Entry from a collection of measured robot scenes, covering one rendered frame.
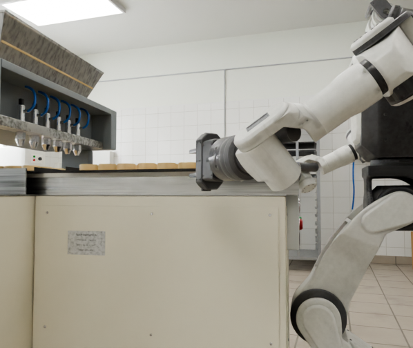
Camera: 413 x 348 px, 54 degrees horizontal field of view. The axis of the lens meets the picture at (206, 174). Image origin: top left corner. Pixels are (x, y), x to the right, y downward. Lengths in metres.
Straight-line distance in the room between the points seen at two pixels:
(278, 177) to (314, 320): 0.51
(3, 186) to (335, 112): 0.90
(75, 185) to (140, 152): 4.82
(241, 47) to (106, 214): 4.84
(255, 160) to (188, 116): 5.07
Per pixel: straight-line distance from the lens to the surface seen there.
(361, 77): 0.69
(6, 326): 1.19
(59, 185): 1.19
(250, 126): 0.69
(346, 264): 1.14
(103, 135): 1.67
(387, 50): 0.71
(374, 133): 1.09
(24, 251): 1.21
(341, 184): 5.29
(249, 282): 1.03
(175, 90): 5.90
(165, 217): 1.05
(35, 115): 1.33
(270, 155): 0.68
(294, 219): 1.05
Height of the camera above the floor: 0.84
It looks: 3 degrees up
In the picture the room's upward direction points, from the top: straight up
